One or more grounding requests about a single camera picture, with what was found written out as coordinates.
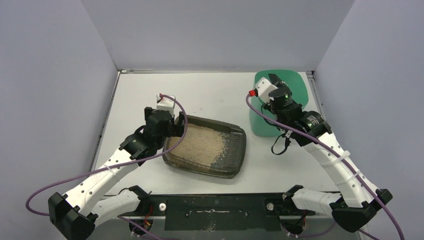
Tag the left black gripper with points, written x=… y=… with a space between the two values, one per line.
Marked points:
x=175 y=125

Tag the dark plastic litter tray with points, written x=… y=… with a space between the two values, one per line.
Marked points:
x=226 y=167

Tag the green plastic bin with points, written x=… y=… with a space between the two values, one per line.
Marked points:
x=298 y=84

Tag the black slotted litter scoop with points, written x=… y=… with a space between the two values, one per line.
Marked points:
x=275 y=80

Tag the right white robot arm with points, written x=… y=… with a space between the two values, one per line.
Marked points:
x=358 y=200

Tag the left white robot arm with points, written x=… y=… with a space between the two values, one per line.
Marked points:
x=80 y=210

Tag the beige cat litter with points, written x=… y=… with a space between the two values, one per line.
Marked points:
x=202 y=145

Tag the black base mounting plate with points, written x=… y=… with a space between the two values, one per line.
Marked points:
x=219 y=212

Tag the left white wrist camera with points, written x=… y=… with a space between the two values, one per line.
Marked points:
x=165 y=104

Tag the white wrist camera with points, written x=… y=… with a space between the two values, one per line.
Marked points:
x=262 y=89
x=165 y=104

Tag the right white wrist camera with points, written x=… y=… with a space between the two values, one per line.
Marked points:
x=262 y=89

